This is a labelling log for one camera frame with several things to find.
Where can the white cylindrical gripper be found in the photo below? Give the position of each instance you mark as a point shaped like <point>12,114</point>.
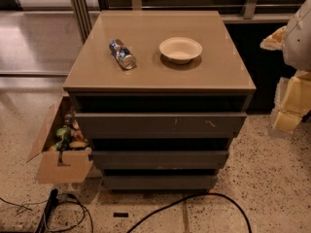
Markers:
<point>298,43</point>

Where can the small black floor tag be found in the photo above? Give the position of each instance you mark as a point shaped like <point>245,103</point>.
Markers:
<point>120,214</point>

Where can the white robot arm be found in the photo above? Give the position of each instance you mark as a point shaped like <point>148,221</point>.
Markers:
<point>296,50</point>

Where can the toy items in box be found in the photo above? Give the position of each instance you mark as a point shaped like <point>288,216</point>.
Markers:
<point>69,136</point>

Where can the grey three-drawer cabinet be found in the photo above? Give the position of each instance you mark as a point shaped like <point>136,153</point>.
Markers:
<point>216,83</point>

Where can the metal window frame railing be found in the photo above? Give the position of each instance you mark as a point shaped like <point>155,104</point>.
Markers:
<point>243,18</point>

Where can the black power strip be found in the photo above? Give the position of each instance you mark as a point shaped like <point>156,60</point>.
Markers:
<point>50,206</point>

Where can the grey drawer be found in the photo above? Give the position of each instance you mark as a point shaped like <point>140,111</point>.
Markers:
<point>158,182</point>
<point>160,125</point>
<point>160,160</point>

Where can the open cardboard box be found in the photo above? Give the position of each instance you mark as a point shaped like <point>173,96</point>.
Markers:
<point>70,166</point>

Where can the grey bottom drawer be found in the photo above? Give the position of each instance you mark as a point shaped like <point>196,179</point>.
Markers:
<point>158,182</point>

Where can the blue silver soda can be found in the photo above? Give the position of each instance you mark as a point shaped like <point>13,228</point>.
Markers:
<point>122,54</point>

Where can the white paper bowl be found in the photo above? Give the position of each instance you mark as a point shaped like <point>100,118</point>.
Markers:
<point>180,50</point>

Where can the grey top drawer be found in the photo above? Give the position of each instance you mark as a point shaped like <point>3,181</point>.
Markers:
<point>160,125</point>

